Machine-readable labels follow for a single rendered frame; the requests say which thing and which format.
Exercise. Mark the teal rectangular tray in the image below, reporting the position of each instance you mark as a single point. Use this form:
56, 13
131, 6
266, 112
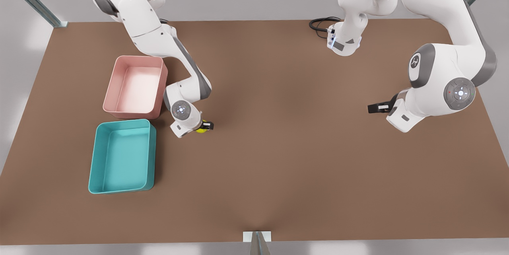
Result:
121, 156

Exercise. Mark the yellow round fruit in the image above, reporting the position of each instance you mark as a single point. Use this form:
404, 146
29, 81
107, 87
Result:
201, 129

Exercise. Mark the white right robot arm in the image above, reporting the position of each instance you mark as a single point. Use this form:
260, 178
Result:
147, 32

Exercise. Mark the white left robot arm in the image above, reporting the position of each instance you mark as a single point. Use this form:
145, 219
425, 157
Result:
437, 68

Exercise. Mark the pink rectangular tray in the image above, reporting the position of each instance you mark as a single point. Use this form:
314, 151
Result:
135, 87

